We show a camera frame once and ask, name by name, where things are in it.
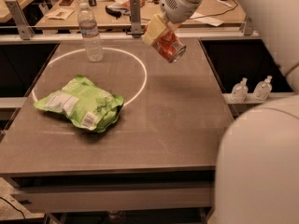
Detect clear sanitizer bottle left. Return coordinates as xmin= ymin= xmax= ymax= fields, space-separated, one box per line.
xmin=231 ymin=77 xmax=249 ymax=103

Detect metal bracket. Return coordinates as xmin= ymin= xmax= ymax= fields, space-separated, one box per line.
xmin=240 ymin=17 xmax=254 ymax=35
xmin=5 ymin=0 xmax=35 ymax=40
xmin=127 ymin=0 xmax=144 ymax=38

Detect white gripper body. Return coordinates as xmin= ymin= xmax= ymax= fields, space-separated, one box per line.
xmin=160 ymin=0 xmax=200 ymax=24

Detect white paper card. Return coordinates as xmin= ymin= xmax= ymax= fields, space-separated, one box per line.
xmin=47 ymin=8 xmax=74 ymax=21

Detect right metal bracket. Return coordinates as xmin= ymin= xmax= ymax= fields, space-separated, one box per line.
xmin=240 ymin=17 xmax=254 ymax=35

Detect white table drawer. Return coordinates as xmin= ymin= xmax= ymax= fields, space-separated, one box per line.
xmin=13 ymin=182 xmax=215 ymax=213

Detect black cable on desk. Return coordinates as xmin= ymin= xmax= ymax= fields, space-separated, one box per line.
xmin=141 ymin=0 xmax=239 ymax=21

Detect red coke can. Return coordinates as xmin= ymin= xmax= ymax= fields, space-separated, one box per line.
xmin=143 ymin=25 xmax=186 ymax=63

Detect clear sanitizer bottle right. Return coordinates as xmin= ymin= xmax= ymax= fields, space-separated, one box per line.
xmin=253 ymin=76 xmax=272 ymax=101

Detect left metal bracket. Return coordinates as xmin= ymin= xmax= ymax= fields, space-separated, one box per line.
xmin=5 ymin=0 xmax=35 ymax=40

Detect clear sanitizer bottle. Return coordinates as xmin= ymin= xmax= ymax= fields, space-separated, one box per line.
xmin=253 ymin=76 xmax=272 ymax=101
xmin=231 ymin=77 xmax=249 ymax=103

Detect black sunglasses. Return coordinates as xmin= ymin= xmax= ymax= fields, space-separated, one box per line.
xmin=105 ymin=6 xmax=121 ymax=19

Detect brown phone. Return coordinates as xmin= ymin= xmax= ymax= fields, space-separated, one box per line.
xmin=59 ymin=0 xmax=74 ymax=6

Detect white paper sheet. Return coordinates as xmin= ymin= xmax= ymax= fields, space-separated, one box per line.
xmin=191 ymin=12 xmax=223 ymax=27

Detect green chip bag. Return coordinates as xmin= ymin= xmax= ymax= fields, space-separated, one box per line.
xmin=34 ymin=75 xmax=124 ymax=133

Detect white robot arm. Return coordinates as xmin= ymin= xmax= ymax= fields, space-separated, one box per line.
xmin=208 ymin=0 xmax=299 ymax=224

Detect middle metal bracket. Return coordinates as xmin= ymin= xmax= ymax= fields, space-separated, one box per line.
xmin=127 ymin=0 xmax=144 ymax=38

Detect clear plastic water bottle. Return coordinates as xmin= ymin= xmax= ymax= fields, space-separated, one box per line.
xmin=78 ymin=3 xmax=104 ymax=63

